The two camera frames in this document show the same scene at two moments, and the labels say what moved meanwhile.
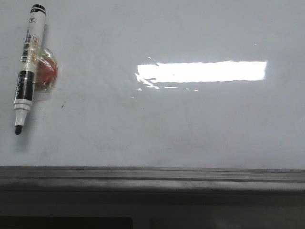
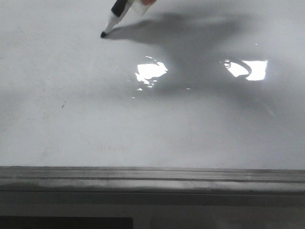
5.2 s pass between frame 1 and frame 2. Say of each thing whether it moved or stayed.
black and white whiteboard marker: moved
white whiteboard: stayed
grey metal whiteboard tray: stayed
